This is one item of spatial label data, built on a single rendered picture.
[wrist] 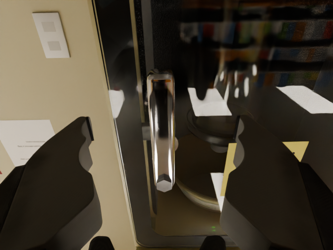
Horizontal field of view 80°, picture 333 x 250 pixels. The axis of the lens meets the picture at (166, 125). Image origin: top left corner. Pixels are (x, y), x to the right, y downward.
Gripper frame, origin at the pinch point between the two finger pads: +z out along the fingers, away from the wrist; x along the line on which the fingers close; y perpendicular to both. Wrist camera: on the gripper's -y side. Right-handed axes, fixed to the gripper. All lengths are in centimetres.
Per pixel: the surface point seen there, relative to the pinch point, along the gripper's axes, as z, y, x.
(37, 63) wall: 49, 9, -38
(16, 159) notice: 49, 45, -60
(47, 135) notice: 49, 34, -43
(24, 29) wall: 49, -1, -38
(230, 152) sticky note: 4.4, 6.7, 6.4
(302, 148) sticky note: 4.4, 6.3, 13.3
